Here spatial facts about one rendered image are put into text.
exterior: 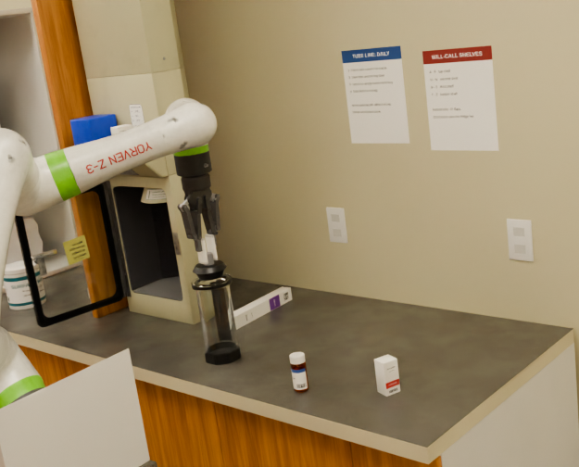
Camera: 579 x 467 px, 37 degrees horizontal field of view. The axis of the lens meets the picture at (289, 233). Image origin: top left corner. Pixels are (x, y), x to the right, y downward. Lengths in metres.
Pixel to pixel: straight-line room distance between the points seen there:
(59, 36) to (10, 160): 0.98
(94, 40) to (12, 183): 0.94
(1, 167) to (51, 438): 0.57
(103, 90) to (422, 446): 1.50
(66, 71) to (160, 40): 0.38
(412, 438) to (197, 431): 0.74
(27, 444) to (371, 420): 0.73
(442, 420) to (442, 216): 0.76
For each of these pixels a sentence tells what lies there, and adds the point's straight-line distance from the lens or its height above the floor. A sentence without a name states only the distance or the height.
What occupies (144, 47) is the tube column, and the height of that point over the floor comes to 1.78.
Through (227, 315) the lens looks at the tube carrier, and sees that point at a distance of 2.32.
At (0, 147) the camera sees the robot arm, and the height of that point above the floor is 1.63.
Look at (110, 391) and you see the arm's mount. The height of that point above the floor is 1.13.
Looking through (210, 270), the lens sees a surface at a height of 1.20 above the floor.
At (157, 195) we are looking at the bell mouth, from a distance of 2.69.
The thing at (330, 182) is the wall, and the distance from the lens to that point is 2.72.
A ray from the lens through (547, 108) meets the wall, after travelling 2.28.
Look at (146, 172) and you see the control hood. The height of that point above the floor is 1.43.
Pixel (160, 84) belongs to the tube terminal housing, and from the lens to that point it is 2.57.
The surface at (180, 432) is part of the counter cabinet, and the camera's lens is 2.47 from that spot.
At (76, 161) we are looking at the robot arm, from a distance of 2.05.
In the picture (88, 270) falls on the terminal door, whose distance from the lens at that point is 2.82.
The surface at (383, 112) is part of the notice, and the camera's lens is 2.54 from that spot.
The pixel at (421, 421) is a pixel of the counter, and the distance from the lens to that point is 1.94.
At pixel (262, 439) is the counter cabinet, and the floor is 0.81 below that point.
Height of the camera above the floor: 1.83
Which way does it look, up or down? 14 degrees down
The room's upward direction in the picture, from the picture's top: 8 degrees counter-clockwise
